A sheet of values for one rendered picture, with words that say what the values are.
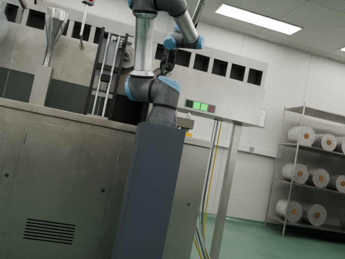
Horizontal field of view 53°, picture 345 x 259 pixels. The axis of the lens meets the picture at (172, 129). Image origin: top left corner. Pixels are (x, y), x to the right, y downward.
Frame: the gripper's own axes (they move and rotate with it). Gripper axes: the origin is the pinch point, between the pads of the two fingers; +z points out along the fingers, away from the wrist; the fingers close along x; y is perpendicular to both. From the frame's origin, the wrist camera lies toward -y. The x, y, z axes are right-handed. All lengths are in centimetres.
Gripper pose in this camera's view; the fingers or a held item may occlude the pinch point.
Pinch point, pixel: (163, 74)
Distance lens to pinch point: 224.3
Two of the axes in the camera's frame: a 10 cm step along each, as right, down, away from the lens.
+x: -9.5, -2.0, -2.3
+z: -3.0, 6.5, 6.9
